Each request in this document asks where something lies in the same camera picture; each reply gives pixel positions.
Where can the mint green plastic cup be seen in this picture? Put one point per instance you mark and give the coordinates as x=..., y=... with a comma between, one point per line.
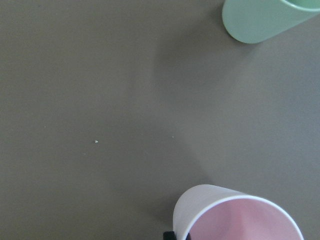
x=254, y=21

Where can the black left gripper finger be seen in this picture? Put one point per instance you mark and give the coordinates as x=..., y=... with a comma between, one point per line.
x=169, y=235

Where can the pink plastic cup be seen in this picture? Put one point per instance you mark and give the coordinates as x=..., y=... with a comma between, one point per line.
x=209, y=212

